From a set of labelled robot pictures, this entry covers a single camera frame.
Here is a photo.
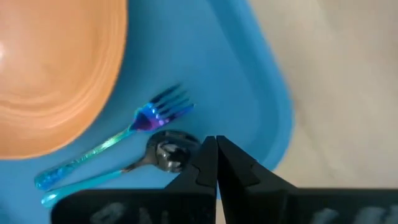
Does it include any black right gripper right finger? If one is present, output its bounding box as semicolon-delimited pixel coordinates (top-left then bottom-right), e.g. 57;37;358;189
216;135;398;224

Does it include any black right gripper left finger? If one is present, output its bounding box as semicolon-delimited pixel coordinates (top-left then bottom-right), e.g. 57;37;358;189
51;135;218;224

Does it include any teal handled metal spoon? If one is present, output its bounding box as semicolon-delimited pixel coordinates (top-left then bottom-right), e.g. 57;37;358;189
40;129;201;208

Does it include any fork with purple handle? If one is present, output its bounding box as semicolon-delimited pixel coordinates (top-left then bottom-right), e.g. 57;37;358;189
34;83;196;190

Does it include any orange round plate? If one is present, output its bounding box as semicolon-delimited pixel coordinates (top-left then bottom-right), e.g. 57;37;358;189
0;0;129;161

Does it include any blue plastic tray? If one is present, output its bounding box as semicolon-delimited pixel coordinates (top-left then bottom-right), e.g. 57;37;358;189
0;0;295;224

